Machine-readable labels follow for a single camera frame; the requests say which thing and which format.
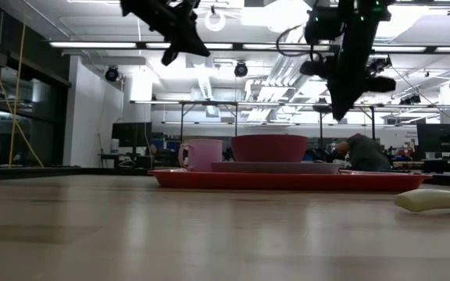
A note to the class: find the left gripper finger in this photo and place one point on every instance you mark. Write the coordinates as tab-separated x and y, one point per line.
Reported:
191	46

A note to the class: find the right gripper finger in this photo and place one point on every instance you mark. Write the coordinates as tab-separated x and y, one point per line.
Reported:
351	101
336	103

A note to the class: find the dark red bowl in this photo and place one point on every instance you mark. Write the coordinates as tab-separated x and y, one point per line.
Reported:
270	148

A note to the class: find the lavender grey plate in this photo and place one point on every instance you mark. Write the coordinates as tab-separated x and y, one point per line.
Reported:
279	168

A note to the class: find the pink mug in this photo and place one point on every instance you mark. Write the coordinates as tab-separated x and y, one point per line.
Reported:
205	156

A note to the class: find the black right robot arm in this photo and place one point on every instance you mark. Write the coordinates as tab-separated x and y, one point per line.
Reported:
359	31

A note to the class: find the red plastic tray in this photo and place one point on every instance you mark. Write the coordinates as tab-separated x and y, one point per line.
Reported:
217	181

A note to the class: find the person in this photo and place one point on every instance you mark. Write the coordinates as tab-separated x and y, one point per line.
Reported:
365	154

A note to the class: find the overhead light bar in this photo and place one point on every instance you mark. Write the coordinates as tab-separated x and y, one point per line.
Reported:
92	45

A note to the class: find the black computer monitor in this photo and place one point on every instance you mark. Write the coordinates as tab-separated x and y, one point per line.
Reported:
441	136
131	134

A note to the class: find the white bottle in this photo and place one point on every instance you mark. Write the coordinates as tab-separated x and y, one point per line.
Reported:
115	146

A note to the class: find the black background workstation frame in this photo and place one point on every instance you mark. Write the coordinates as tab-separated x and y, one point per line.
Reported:
236	125
320	129

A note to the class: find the black ceiling camera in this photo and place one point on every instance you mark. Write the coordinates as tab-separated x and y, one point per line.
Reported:
241	69
410	99
381	64
111	74

